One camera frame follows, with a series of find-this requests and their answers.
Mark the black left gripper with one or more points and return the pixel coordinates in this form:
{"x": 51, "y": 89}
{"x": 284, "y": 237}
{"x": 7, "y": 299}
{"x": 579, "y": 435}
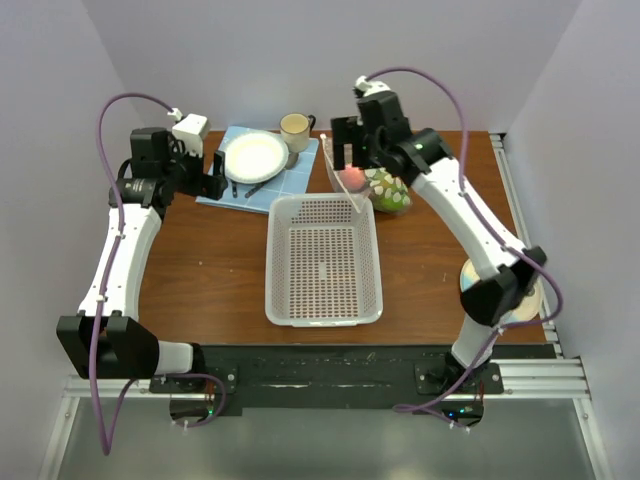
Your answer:
{"x": 207, "y": 185}

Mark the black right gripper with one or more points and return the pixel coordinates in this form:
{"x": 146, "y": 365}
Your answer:
{"x": 341, "y": 136}

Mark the clear polka dot zip bag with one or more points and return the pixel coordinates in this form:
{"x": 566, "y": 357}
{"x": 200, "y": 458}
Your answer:
{"x": 386, "y": 193}

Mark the pink fake peach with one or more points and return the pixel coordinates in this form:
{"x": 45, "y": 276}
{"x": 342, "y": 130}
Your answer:
{"x": 352, "y": 178}

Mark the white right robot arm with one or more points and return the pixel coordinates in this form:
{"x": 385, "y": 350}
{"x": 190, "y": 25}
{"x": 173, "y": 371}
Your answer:
{"x": 507, "y": 268}

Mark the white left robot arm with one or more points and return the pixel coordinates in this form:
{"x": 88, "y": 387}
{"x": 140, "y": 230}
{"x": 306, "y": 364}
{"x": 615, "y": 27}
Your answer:
{"x": 104, "y": 339}

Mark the blue checked placemat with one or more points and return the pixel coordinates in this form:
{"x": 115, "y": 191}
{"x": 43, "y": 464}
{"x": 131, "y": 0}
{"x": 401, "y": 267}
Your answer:
{"x": 257, "y": 198}

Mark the white round plate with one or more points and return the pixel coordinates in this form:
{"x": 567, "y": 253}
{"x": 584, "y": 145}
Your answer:
{"x": 254, "y": 156}

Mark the beige mug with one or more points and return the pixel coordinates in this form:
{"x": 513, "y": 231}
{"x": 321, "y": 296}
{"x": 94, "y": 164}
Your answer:
{"x": 295, "y": 129}

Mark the white plastic basket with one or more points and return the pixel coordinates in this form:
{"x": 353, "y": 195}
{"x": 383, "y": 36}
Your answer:
{"x": 322, "y": 262}

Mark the blue beige saucer plate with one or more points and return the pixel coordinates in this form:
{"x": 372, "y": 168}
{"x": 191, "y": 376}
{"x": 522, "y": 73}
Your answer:
{"x": 527, "y": 310}

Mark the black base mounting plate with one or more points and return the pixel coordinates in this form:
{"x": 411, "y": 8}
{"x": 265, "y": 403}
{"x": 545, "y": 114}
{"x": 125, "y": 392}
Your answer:
{"x": 342, "y": 376}

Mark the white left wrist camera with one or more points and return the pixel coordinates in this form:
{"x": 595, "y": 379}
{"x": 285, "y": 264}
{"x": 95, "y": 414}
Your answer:
{"x": 191, "y": 129}

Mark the aluminium frame rail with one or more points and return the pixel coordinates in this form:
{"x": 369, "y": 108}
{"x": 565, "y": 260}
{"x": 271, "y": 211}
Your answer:
{"x": 521, "y": 379}

